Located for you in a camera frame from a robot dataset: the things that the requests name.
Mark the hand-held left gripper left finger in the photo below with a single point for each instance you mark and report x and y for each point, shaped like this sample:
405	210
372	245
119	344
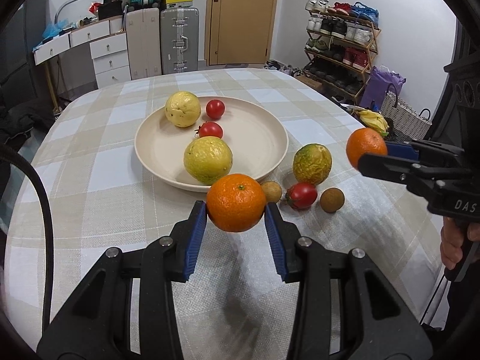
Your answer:
195	240

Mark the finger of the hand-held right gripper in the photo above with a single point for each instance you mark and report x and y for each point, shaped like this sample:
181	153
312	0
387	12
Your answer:
403	150
382	165

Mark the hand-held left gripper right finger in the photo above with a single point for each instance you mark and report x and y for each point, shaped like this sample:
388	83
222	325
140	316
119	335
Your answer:
276	247

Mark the orange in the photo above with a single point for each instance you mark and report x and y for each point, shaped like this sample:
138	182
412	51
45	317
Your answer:
365	142
236	202

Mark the brown longan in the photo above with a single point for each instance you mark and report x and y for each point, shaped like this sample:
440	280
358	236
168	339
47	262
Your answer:
332	200
272	191

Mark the red tomato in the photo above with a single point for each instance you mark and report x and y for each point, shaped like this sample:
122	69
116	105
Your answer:
210	130
303	195
215	108

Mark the mottled green-yellow round fruit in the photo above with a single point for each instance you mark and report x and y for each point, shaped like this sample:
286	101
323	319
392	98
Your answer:
312	164

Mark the yellow-green round fruit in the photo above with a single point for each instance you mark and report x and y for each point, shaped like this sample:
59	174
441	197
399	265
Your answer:
208	159

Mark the cream plate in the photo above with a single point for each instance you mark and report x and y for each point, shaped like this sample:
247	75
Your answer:
255	142

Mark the pale yellow round fruit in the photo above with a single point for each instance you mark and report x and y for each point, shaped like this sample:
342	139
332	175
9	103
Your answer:
183	108

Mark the person's right hand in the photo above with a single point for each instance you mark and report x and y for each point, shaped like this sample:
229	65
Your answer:
452	243

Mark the woven basket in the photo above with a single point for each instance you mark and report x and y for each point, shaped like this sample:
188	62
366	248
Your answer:
405	118

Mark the banana peels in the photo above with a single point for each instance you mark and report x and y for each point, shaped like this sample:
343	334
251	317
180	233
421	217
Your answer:
371	120

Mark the purple bag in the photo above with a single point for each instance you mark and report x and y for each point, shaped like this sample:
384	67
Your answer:
378	86

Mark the checked tablecloth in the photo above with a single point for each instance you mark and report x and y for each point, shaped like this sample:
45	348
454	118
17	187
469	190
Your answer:
112	195

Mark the small cardboard box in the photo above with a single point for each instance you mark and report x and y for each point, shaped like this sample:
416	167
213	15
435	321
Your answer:
309	82

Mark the wooden shoe rack with shoes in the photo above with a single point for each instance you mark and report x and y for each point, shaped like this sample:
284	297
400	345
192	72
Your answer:
339	26

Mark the scattered sneakers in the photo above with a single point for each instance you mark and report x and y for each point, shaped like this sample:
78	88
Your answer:
281	68

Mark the wooden door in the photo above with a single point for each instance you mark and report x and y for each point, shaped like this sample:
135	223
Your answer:
243	26

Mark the white drawer cabinet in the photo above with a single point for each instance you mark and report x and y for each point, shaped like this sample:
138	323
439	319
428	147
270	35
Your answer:
110	62

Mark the silver suitcase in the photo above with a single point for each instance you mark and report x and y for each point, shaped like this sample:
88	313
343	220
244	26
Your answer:
180	41

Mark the beige suitcase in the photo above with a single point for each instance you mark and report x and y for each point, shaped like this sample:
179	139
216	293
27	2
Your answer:
144	45

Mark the black jacket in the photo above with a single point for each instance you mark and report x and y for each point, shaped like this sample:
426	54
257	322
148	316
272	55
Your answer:
18	123

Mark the white desk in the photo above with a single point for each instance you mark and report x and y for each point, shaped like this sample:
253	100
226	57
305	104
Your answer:
86	33

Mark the yellow and black shoebox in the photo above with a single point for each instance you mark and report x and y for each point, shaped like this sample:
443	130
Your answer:
179	2

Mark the black bag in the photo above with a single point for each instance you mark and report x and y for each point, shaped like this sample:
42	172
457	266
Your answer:
110	10

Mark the blue plastic bag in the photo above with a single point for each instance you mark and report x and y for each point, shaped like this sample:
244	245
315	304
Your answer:
54	30

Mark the red packet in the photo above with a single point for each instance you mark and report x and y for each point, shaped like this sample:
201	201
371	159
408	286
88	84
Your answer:
95	7

